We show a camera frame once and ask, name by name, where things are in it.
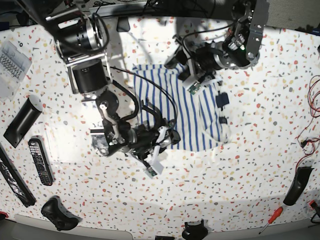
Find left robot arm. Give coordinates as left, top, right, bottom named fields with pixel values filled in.
left=164, top=0, right=270, bottom=95

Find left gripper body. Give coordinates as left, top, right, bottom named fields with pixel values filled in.
left=173, top=35, right=223, bottom=95

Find long black flat bar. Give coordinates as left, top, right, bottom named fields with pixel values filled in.
left=0, top=146, right=36, bottom=208

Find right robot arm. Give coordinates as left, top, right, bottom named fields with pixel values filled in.
left=18, top=0, right=180, bottom=178

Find black tv remote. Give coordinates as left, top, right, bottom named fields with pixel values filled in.
left=28, top=137, right=54, bottom=186

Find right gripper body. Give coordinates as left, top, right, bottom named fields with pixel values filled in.
left=132, top=126, right=172, bottom=178

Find blue white striped t-shirt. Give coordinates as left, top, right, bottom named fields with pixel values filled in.
left=132, top=64, right=231, bottom=152

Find black cylinder speaker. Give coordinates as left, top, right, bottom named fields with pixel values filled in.
left=3, top=94, right=43, bottom=148

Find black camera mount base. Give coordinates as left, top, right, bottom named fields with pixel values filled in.
left=181, top=219, right=209, bottom=240

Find black game controller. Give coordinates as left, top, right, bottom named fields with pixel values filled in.
left=41, top=197, right=79, bottom=232

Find small red black clip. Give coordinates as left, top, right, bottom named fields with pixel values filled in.
left=309, top=200, right=319, bottom=209

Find red handled screwdriver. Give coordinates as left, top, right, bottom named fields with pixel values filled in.
left=258, top=206, right=284, bottom=235

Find grey clamp at table edge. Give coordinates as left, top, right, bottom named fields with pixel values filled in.
left=116, top=16, right=131, bottom=33

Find black curved handle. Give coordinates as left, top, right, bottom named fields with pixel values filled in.
left=283, top=166, right=314, bottom=206

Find clear plastic screw box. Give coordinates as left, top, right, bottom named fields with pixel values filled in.
left=0, top=40, right=32, bottom=102

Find red black wires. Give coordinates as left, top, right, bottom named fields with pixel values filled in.
left=294, top=74, right=320, bottom=176

